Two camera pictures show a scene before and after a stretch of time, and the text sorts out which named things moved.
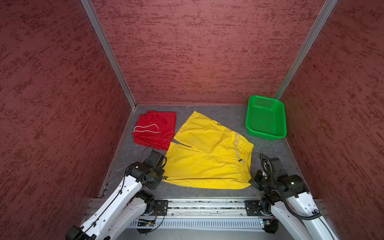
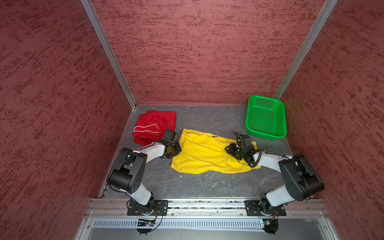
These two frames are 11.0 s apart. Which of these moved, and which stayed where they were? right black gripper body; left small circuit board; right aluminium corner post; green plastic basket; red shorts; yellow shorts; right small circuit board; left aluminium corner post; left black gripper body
Moved: right black gripper body; yellow shorts; left black gripper body
Stayed: right aluminium corner post; green plastic basket; right small circuit board; red shorts; left aluminium corner post; left small circuit board
